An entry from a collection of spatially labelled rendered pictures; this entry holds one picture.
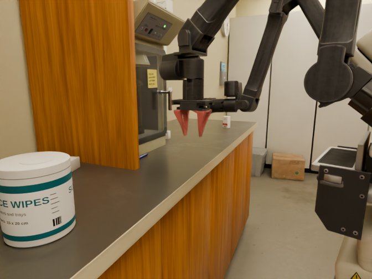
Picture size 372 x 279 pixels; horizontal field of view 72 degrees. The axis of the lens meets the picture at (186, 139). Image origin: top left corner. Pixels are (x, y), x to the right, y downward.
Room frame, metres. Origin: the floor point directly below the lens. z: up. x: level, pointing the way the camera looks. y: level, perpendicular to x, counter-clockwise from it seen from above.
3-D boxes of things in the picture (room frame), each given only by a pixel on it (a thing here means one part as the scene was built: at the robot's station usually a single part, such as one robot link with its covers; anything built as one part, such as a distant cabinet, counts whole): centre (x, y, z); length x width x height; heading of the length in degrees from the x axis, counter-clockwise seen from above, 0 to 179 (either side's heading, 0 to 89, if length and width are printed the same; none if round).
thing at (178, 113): (0.71, -0.01, 1.14); 0.07 x 0.07 x 0.09; 67
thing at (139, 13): (1.09, 0.11, 1.46); 0.32 x 0.12 x 0.10; 157
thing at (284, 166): (3.42, -1.40, 0.14); 0.41 x 0.33 x 0.29; 73
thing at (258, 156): (3.63, -0.85, 0.17); 0.60 x 0.42 x 0.33; 65
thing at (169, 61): (0.73, 0.01, 1.30); 0.11 x 0.09 x 0.12; 53
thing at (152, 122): (1.11, 0.16, 1.19); 0.30 x 0.01 x 0.40; 156
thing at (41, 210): (0.48, 0.29, 1.02); 0.13 x 0.13 x 0.15
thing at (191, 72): (0.71, -0.01, 1.27); 0.07 x 0.06 x 0.07; 53
